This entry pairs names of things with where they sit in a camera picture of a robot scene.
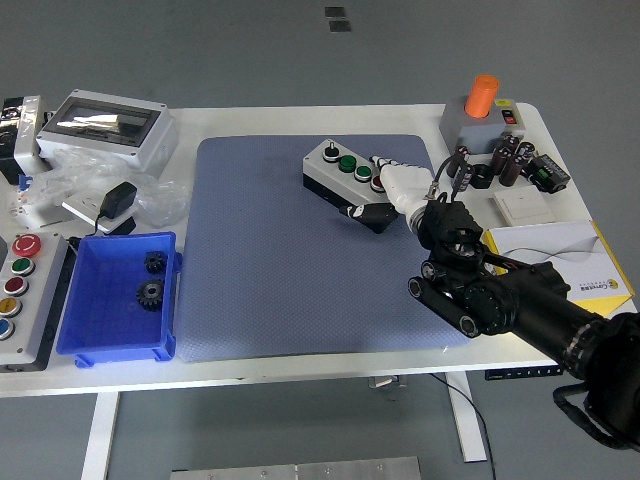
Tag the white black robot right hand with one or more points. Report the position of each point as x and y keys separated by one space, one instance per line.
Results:
x=407 y=182

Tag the grey four-button control box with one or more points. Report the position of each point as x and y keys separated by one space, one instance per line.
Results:
x=325 y=170

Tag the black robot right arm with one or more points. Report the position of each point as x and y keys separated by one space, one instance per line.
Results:
x=530 y=300

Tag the grey five-button control box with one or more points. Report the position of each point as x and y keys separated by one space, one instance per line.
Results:
x=35 y=305

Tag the dark brown capacitor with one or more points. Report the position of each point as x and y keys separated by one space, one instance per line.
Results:
x=500 y=160
x=466 y=177
x=511 y=172
x=510 y=141
x=525 y=150
x=461 y=152

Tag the orange cylinder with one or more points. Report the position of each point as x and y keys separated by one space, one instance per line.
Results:
x=481 y=97

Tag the black module with green terminals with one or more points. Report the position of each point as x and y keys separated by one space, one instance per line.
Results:
x=547 y=175

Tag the grey-blue table mat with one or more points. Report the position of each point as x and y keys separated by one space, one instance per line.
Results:
x=280 y=280

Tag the white and yellow booklet box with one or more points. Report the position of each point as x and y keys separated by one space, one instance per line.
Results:
x=560 y=245

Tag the black table control panel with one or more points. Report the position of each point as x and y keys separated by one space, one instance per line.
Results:
x=520 y=373

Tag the clear plastic bag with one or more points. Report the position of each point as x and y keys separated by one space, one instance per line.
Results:
x=160 y=202

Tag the white table leg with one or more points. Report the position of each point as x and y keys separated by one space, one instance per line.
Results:
x=467 y=425
x=100 y=435

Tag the small black bevel gear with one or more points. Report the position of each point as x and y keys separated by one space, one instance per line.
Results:
x=155 y=262

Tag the large black bevel gear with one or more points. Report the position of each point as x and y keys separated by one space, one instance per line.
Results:
x=150 y=295

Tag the black power adapter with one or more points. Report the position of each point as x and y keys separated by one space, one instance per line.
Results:
x=117 y=197

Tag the grey metal plate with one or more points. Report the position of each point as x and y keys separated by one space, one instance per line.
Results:
x=300 y=470

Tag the blue plastic bin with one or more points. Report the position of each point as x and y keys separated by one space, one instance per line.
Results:
x=110 y=325

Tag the white breaker with blue lever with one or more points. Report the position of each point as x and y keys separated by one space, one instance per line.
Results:
x=35 y=212

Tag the white and black electrical device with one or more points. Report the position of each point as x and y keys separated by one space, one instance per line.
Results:
x=27 y=135

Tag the grey switch box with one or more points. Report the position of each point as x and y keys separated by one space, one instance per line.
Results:
x=475 y=130

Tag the white wall switch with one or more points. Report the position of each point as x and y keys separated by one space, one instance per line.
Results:
x=522 y=206

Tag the metal bracket under table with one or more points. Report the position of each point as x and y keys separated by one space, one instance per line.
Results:
x=387 y=382

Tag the grey enclosure with clear window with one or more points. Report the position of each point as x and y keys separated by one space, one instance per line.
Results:
x=150 y=145

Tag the white wall socket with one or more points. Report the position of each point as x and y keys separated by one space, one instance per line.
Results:
x=82 y=205

